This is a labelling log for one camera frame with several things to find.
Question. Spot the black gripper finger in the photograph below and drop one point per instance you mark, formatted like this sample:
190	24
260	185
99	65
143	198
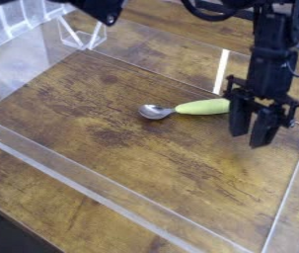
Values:
239	116
266	125

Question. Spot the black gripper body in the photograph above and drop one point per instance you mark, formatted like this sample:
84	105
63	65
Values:
266	86

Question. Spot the green handled metal spoon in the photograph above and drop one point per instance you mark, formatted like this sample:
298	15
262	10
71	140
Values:
198	108

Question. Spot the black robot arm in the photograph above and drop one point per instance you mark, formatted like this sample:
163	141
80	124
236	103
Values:
275	24

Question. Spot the black bar on table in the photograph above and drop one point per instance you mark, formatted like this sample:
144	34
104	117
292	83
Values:
220	9

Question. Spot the clear acrylic tray enclosure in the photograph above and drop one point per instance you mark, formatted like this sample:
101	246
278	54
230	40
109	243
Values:
104	182

